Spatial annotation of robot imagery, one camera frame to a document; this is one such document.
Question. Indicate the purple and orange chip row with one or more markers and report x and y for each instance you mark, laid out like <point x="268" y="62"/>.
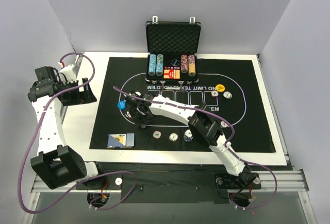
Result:
<point x="191" y="65"/>

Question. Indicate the black dealer button in case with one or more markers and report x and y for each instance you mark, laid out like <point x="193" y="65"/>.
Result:
<point x="175" y="62"/>

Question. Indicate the black poker felt mat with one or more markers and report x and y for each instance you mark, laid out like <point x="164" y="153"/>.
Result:
<point x="245" y="110"/>

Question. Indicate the black aluminium poker case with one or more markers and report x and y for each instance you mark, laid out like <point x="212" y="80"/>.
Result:
<point x="172" y="39"/>

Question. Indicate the red chip stack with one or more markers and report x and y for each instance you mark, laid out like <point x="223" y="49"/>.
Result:
<point x="157" y="134"/>

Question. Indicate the aluminium front rail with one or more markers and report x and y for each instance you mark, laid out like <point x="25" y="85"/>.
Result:
<point x="285" y="180"/>

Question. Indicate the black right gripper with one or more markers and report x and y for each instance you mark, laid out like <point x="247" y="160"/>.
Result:
<point x="139" y="111"/>

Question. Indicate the grey chip stack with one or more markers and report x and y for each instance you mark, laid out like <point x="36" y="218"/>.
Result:
<point x="173" y="137"/>

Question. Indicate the red playing card box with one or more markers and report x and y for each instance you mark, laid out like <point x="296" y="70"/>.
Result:
<point x="171" y="72"/>

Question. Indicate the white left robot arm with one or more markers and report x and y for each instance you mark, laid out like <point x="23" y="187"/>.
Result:
<point x="57" y="164"/>

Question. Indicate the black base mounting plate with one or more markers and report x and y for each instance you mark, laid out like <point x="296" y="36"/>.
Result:
<point x="164" y="195"/>

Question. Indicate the yellow big blind button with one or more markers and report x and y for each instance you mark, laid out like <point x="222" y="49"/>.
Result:
<point x="220" y="88"/>

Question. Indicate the blue small blind button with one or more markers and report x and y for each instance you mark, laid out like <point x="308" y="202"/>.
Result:
<point x="121" y="105"/>

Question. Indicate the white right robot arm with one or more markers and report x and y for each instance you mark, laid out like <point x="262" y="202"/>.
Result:
<point x="205" y="128"/>

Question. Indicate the blue chip stack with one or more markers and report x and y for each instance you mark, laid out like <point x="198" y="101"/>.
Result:
<point x="188" y="137"/>

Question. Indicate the light blue chip row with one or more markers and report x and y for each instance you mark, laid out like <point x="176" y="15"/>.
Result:
<point x="152" y="64"/>

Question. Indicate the blue playing card deck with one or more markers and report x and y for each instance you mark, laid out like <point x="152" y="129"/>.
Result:
<point x="123" y="140"/>

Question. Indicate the green grey chip row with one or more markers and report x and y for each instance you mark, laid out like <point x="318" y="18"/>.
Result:
<point x="159" y="64"/>

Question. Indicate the dark red chip row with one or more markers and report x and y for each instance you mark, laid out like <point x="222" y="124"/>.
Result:
<point x="184" y="64"/>

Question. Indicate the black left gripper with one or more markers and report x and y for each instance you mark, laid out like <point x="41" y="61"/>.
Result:
<point x="78" y="93"/>

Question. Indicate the red chips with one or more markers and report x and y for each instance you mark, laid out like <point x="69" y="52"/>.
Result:
<point x="128" y="115"/>

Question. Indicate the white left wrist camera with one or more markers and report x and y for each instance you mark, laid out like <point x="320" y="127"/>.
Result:
<point x="70" y="71"/>

